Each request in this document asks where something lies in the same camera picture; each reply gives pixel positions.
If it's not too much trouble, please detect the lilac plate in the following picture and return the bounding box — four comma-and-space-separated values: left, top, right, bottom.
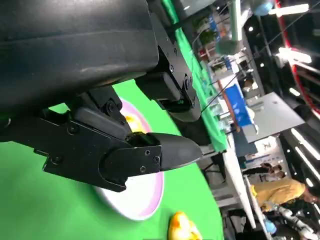
93, 98, 165, 221

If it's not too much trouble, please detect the grey flat panel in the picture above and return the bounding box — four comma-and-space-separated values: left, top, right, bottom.
245, 91, 306, 144

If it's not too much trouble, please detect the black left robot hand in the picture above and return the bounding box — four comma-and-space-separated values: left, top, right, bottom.
0, 0, 203, 193

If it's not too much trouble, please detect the green cloth on background table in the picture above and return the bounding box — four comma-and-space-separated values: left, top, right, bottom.
161, 0, 228, 153

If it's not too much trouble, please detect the orange and white bread roll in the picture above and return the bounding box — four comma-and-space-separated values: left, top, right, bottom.
124, 114, 141, 133
167, 211, 203, 240

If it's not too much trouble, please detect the person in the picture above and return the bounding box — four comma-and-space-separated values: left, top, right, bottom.
243, 161, 278, 183
251, 177, 320, 214

